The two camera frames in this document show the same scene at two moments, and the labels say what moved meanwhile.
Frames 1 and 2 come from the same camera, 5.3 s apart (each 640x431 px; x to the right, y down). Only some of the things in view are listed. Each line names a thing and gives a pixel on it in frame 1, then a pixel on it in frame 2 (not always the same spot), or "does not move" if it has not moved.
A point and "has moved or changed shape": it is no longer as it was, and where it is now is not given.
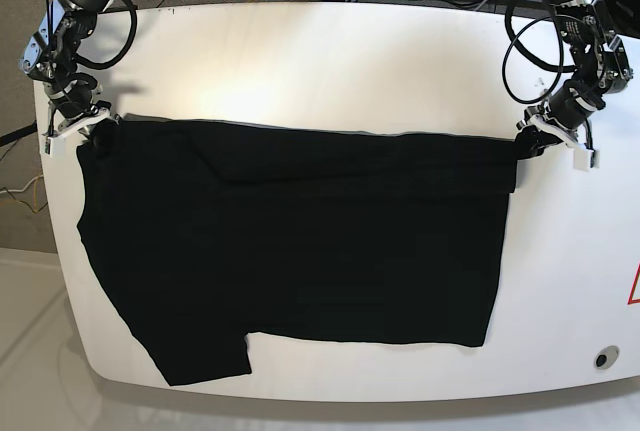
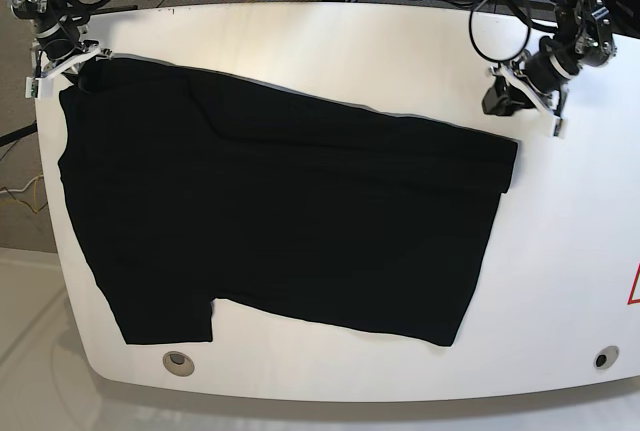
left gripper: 573,104 to 546,70
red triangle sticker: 631,295 does not move
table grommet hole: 606,356 does not move
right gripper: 75,99 to 61,39
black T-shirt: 201,233 has moved or changed shape
